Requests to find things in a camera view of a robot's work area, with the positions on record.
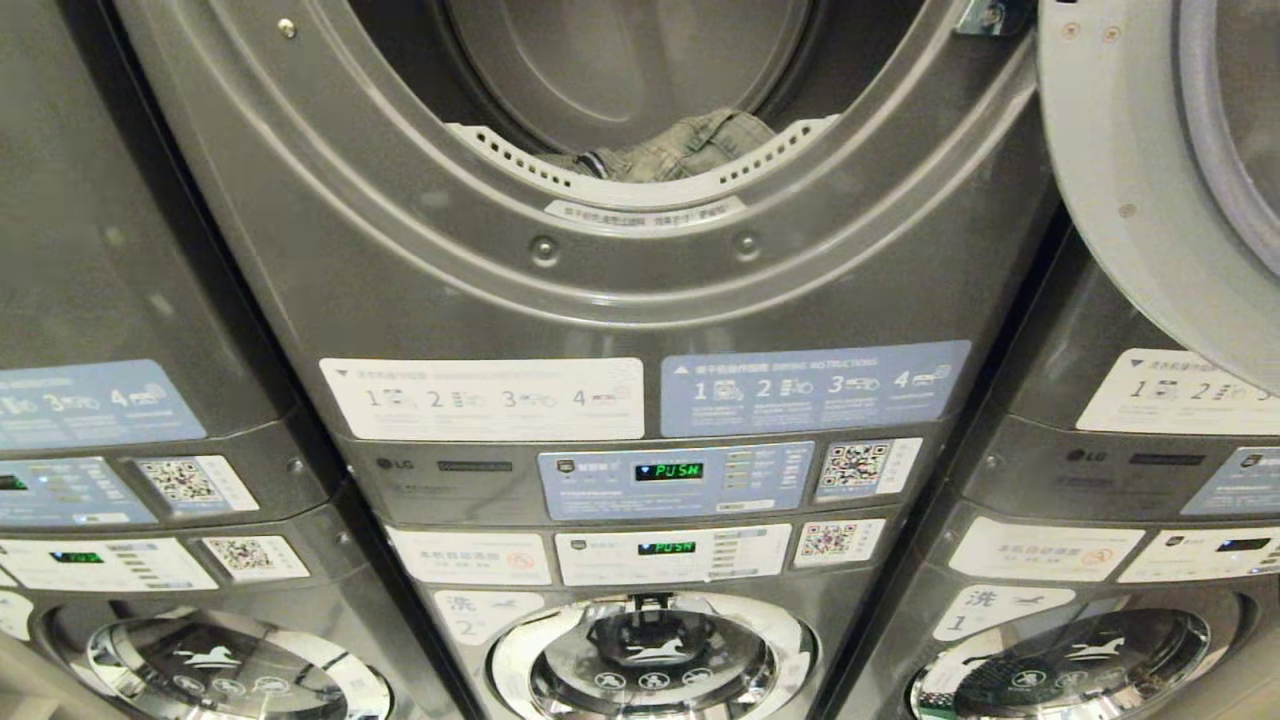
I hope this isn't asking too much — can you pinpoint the grey stacked dryer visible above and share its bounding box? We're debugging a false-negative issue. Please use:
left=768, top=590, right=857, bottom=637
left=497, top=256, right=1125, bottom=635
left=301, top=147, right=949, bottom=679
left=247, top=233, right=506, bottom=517
left=112, top=0, right=1063, bottom=527

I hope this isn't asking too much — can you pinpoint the chrome round washer door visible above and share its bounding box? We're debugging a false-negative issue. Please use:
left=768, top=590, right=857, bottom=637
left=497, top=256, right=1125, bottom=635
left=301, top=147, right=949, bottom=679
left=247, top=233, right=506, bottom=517
left=910, top=608, right=1211, bottom=720
left=86, top=612, right=393, bottom=720
left=487, top=592, right=819, bottom=720

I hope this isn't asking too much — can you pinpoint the olive green garment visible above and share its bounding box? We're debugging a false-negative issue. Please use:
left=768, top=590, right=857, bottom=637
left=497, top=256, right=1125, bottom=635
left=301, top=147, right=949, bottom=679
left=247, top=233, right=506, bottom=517
left=560, top=108, right=781, bottom=183

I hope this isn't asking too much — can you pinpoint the grey dryer door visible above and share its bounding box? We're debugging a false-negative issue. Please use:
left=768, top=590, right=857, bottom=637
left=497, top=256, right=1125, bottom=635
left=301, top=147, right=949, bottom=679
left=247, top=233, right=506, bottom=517
left=1036, top=0, right=1280, bottom=397

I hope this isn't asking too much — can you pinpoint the grey washing machine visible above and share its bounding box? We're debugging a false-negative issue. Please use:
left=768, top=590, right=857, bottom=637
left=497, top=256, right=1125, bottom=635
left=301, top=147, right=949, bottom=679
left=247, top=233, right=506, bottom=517
left=380, top=508, right=913, bottom=720

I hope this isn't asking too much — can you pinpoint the grey stacked laundry machine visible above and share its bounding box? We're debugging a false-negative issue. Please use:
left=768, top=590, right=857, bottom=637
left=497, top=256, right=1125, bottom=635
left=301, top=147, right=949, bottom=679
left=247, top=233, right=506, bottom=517
left=0, top=0, right=471, bottom=720
left=826, top=222, right=1280, bottom=720

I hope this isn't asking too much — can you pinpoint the white lint filter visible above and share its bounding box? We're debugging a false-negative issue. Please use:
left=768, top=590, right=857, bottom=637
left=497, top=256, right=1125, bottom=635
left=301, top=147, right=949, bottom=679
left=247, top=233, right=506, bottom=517
left=444, top=113, right=843, bottom=210

